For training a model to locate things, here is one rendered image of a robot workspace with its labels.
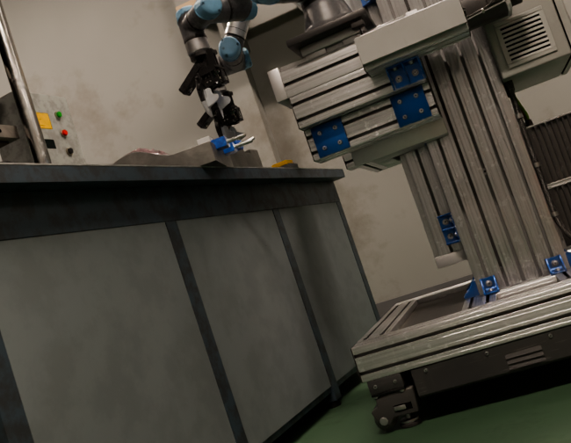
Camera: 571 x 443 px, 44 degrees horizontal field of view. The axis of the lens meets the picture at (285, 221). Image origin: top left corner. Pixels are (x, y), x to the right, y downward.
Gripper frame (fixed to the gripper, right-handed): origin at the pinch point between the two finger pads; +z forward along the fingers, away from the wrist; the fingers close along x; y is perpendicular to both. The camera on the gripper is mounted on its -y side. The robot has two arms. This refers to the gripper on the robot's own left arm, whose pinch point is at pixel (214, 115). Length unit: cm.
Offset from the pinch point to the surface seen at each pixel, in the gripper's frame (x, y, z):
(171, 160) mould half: -38.1, 2.3, 16.8
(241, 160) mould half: 4.0, 2.0, 16.0
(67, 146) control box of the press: 34, -85, -24
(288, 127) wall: 204, -54, -30
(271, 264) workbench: -3, 4, 51
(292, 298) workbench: 4, 4, 63
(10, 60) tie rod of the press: 2, -73, -52
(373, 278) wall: 207, -34, 74
